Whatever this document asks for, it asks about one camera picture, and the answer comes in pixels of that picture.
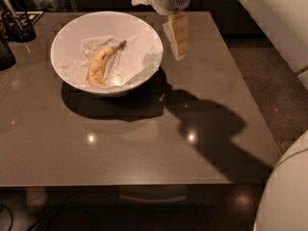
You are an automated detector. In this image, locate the dark round object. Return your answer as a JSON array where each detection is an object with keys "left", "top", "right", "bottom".
[{"left": 0, "top": 36, "right": 16, "bottom": 70}]

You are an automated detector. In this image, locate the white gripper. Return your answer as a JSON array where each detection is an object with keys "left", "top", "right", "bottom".
[{"left": 131, "top": 0, "right": 191, "bottom": 61}]

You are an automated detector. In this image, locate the white stick in holder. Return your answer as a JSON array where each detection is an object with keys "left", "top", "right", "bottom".
[{"left": 3, "top": 0, "right": 23, "bottom": 32}]

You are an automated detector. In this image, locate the black wire mesh holder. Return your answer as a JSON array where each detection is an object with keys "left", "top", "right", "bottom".
[{"left": 3, "top": 11, "right": 37, "bottom": 42}]

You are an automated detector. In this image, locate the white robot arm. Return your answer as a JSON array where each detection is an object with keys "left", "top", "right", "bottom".
[{"left": 239, "top": 0, "right": 308, "bottom": 231}]

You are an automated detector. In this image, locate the black cable on floor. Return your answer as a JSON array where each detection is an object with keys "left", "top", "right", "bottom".
[{"left": 0, "top": 202, "right": 16, "bottom": 231}]

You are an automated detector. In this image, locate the white paper towel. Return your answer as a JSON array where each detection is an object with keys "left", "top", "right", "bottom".
[{"left": 60, "top": 33, "right": 163, "bottom": 90}]

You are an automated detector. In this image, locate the white ceramic bowl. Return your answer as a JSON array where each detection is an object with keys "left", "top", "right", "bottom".
[{"left": 50, "top": 12, "right": 164, "bottom": 96}]

